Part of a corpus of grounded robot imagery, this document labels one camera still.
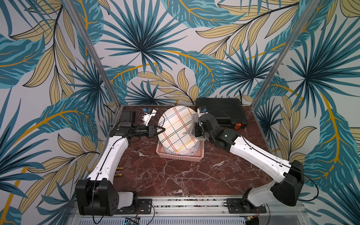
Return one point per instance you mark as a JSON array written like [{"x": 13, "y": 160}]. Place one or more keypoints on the white plate with colourful squiggles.
[{"x": 184, "y": 152}]

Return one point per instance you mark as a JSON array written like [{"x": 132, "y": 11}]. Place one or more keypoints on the yellow handled pliers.
[{"x": 118, "y": 172}]

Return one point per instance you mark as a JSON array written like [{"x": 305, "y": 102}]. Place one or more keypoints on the pink perforated plastic basket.
[{"x": 197, "y": 157}]

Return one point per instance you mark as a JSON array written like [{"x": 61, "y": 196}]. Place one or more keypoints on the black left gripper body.
[{"x": 142, "y": 130}]

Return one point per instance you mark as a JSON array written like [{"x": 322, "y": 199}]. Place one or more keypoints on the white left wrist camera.
[{"x": 148, "y": 114}]

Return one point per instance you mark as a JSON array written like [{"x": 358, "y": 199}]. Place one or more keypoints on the aluminium corner post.
[
  {"x": 80, "y": 26},
  {"x": 309, "y": 9}
]

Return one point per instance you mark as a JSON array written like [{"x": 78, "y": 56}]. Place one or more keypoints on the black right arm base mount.
[{"x": 240, "y": 206}]

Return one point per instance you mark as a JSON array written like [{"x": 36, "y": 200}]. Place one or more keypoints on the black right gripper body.
[{"x": 199, "y": 131}]

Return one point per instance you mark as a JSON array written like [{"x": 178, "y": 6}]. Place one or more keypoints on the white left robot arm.
[{"x": 96, "y": 195}]

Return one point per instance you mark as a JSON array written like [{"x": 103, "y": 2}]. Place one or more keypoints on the grey striped microfibre cloth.
[{"x": 192, "y": 126}]

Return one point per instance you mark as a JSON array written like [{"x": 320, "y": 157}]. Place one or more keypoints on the aluminium corner post right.
[{"x": 309, "y": 9}]

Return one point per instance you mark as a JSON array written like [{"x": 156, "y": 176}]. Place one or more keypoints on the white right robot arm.
[{"x": 287, "y": 177}]

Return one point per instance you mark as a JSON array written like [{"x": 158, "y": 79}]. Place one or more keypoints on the white plate with coloured stripes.
[{"x": 176, "y": 120}]

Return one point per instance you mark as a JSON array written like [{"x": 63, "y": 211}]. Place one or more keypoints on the aluminium corner post left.
[{"x": 80, "y": 26}]

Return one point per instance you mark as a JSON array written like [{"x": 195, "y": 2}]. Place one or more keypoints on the black plastic tool case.
[{"x": 229, "y": 112}]

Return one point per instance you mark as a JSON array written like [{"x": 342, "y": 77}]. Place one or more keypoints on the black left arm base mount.
[{"x": 141, "y": 206}]

